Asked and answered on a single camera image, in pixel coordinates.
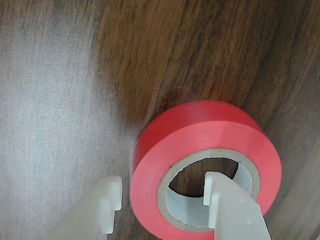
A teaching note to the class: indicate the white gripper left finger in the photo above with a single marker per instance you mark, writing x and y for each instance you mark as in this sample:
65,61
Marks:
97,205

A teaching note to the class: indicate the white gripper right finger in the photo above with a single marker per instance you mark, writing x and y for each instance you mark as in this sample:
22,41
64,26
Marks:
232,212

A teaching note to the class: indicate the red tape roll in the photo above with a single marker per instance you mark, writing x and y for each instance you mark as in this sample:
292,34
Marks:
200,130

